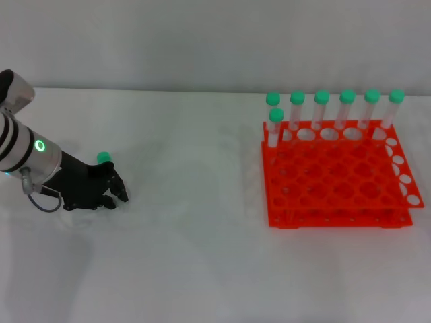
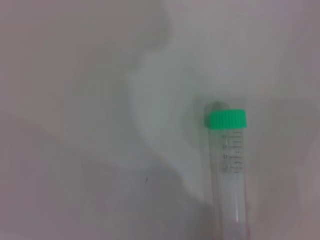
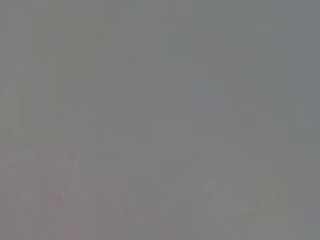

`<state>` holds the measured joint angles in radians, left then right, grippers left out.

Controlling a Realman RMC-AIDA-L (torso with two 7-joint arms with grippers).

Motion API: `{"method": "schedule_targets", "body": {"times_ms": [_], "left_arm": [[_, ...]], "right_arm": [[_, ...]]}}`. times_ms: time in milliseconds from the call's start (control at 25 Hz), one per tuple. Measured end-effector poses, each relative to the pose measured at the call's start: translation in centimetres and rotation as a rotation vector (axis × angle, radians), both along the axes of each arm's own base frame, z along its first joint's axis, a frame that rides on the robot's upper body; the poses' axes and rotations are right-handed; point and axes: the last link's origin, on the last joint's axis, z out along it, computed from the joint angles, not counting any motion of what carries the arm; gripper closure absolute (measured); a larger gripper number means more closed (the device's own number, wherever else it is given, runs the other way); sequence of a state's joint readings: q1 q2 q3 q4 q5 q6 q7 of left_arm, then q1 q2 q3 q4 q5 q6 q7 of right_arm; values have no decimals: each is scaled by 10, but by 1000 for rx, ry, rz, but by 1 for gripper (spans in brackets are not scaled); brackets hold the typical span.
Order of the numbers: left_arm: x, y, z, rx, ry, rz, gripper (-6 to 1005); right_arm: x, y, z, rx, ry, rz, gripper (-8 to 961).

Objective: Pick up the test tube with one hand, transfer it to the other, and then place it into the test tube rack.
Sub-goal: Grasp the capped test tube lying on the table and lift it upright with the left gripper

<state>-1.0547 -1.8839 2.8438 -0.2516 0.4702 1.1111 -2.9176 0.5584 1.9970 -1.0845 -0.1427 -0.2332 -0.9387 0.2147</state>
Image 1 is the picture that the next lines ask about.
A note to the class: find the orange plastic test tube rack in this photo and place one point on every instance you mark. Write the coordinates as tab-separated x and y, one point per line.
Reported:
336	176

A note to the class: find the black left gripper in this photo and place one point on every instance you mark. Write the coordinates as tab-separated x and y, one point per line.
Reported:
81	185

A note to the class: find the green-capped clear test tube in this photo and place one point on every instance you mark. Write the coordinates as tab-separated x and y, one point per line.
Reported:
103	157
297	97
322	97
273	98
347	96
276	114
372	95
396	96

